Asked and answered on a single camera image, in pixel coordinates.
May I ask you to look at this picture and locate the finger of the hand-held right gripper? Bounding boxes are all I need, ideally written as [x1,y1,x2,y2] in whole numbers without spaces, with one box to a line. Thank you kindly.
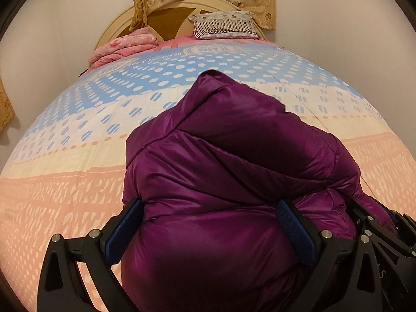
[351,199,413,312]
[390,211,416,254]

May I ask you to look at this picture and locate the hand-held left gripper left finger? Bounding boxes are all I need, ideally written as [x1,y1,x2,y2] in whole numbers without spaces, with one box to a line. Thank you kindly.
[37,198,144,312]

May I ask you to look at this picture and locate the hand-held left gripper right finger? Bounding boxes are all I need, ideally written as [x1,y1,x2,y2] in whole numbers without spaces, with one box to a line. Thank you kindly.
[276,198,384,312]

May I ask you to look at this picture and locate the purple puffer jacket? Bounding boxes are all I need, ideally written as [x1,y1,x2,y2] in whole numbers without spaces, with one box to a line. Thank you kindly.
[120,70,395,312]

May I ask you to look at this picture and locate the polka dot bed cover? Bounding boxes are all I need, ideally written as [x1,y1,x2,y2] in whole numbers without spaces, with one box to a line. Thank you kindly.
[0,37,416,312]

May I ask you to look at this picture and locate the beige floral side curtain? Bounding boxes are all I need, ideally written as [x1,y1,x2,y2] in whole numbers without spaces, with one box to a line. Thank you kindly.
[0,78,16,134]

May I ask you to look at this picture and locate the pink folded quilt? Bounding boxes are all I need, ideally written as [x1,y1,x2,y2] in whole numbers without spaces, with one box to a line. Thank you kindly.
[88,28,159,69]

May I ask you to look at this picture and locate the cream round headboard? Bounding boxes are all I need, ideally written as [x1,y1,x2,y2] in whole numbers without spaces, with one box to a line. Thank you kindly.
[96,2,265,51]

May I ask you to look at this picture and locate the grey patterned pillow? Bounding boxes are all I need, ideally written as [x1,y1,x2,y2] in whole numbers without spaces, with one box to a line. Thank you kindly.
[188,10,261,40]

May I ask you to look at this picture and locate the beige floral window curtain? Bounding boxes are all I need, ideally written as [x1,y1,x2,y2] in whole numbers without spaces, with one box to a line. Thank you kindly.
[132,0,277,35]

